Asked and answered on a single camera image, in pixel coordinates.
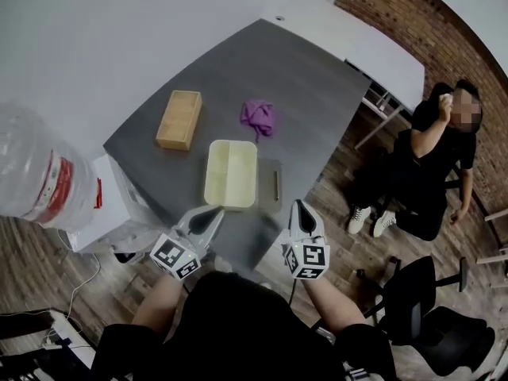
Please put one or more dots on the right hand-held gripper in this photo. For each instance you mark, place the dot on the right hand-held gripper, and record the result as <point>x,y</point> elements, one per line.
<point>313,257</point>

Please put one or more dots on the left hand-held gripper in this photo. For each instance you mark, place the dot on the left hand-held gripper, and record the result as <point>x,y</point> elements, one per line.
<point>174,254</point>

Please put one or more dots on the cream white lunch box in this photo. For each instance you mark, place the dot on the cream white lunch box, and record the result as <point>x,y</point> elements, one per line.
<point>230,175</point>

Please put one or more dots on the grey box lid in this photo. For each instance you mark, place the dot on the grey box lid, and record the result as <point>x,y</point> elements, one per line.
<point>266,185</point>

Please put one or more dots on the person's right forearm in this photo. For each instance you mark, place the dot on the person's right forearm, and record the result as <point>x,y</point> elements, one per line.
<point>335,308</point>

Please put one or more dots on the person's left forearm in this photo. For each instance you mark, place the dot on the person's left forearm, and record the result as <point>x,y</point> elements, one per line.
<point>158,304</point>

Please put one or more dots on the white water dispenser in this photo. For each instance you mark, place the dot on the white water dispenser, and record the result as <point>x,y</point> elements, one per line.
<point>115,208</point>

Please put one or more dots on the person's black clothing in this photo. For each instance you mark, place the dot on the person's black clothing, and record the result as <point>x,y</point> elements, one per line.
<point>238,332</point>

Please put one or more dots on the crumpled purple cloth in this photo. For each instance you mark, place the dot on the crumpled purple cloth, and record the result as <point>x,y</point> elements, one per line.
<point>260,115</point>

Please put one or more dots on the black office chair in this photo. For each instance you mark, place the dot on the black office chair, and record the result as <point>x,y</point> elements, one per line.
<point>420,304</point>

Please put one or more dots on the clear water cooler bottle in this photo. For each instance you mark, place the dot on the clear water cooler bottle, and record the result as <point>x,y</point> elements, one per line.
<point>35,169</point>

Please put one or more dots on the white table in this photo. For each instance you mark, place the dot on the white table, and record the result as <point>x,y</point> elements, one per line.
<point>391,64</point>

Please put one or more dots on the light wooden chair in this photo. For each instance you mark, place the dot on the light wooden chair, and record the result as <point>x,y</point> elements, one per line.
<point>496,248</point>

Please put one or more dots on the white power strip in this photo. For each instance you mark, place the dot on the white power strip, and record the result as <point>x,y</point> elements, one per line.
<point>51,341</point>

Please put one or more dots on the black furniture frame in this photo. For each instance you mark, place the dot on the black furniture frame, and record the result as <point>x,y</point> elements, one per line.
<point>35,343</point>

